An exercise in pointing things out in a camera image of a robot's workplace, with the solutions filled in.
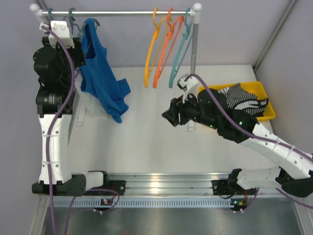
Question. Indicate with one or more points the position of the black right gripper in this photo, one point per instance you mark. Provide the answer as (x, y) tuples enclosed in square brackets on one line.
[(177, 106)]

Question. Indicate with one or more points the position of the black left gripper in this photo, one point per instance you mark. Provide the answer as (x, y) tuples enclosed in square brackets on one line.
[(79, 52)]

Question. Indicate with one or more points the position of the slate blue hanger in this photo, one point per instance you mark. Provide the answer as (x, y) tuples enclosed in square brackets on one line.
[(81, 30)]

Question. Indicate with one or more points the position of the blue tank top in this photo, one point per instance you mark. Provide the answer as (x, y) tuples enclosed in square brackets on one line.
[(98, 78)]

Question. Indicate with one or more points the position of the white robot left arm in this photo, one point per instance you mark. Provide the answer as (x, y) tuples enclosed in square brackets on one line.
[(54, 101)]

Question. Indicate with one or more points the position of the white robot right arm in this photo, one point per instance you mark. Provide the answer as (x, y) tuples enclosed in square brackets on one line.
[(293, 173)]

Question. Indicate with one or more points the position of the teal hanger right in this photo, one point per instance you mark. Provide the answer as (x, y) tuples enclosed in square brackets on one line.
[(183, 48)]

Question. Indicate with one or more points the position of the yellow hanger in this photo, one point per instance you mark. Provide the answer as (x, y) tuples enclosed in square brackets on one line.
[(150, 65)]

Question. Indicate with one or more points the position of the orange hanger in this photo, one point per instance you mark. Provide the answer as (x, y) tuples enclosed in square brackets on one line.
[(174, 30)]

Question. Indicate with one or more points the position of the white clothes rack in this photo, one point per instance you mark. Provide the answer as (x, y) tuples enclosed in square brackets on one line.
[(50, 15)]

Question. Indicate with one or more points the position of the white hanging garment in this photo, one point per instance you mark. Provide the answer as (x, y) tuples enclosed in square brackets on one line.
[(92, 104)]

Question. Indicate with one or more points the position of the black white striped garment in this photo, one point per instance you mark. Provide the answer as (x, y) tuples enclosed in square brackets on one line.
[(239, 99)]

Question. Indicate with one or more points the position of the yellow plastic tray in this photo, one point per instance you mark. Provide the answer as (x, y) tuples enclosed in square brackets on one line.
[(252, 87)]

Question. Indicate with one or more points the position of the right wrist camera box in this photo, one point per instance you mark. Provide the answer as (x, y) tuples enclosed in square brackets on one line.
[(190, 86)]

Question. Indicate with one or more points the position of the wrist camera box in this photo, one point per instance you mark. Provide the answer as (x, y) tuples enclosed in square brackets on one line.
[(190, 86), (61, 29)]

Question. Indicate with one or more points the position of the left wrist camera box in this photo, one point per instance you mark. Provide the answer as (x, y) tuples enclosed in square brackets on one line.
[(61, 29)]

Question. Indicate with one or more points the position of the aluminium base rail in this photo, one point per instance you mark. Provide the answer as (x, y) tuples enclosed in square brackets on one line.
[(168, 184)]

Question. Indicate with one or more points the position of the slotted grey cable duct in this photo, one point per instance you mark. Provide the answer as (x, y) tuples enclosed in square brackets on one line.
[(146, 202)]

